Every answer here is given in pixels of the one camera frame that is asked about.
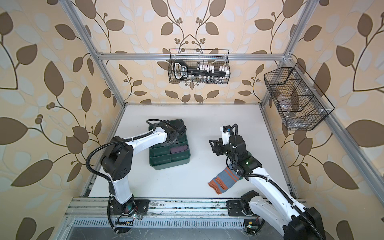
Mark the purple sock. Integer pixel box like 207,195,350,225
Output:
170,145,189,154

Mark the green divided tray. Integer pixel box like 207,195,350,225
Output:
149,133,191,170

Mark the blue striped sock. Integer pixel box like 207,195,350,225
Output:
208,167,242,195

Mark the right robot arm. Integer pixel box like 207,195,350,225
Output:
209,133,326,240

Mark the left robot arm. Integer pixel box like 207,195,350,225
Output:
86,119,191,215

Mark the black tool rack in basket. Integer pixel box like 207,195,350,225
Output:
171,60,231,80

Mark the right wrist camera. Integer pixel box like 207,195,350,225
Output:
221,126,232,146

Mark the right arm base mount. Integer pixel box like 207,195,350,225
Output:
226,200,259,218

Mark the back wire basket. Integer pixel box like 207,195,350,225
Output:
168,48,231,85

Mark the side wire basket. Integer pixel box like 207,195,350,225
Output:
264,63,335,131

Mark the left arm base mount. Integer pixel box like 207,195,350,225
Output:
109,199,150,217

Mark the aluminium front rail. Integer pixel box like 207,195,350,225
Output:
65,197,240,219

